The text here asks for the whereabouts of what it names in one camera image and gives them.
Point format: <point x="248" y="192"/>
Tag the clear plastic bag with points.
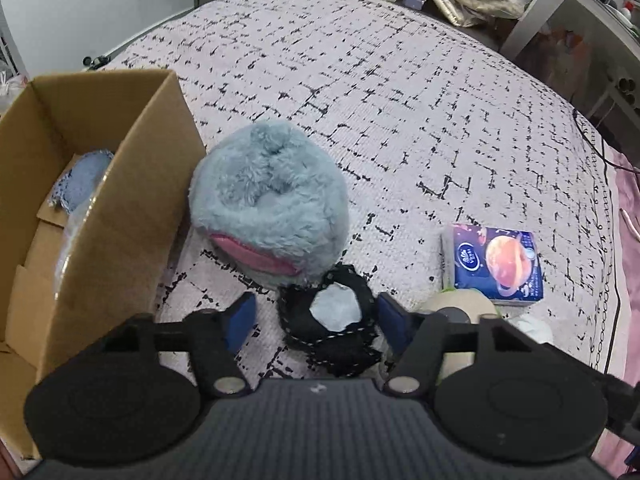
<point x="75" y="245"/>

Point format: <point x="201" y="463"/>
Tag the pink bed sheet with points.
<point x="625" y="280"/>

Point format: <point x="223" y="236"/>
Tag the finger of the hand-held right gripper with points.
<point x="622" y="405"/>

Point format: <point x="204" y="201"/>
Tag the brown cardboard box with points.
<point x="135" y="200"/>

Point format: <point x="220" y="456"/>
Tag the white desk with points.
<point x="542" y="5"/>

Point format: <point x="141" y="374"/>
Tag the blue tissue pack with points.
<point x="500" y="260"/>

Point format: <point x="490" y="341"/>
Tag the white crumpled cloth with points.
<point x="532" y="327"/>

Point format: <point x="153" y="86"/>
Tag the blue fringed cloth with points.
<point x="82" y="180"/>

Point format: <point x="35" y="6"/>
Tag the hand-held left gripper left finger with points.
<point x="242" y="317"/>

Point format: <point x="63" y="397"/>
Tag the blue fluffy plush slipper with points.
<point x="270" y="200"/>

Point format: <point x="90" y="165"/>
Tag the white black-patterned bedspread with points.
<point x="380" y="100"/>

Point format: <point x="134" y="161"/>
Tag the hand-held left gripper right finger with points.
<point x="392" y="317"/>

